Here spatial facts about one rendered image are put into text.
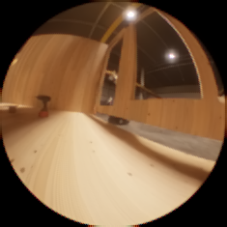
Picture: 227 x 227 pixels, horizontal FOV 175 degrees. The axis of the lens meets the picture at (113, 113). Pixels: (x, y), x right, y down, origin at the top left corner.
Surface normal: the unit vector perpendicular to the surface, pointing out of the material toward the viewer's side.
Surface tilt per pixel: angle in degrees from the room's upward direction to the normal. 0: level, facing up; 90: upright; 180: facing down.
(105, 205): 0
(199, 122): 90
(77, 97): 90
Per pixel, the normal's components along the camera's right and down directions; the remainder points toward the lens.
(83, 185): 0.14, -0.99
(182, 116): -0.86, -0.11
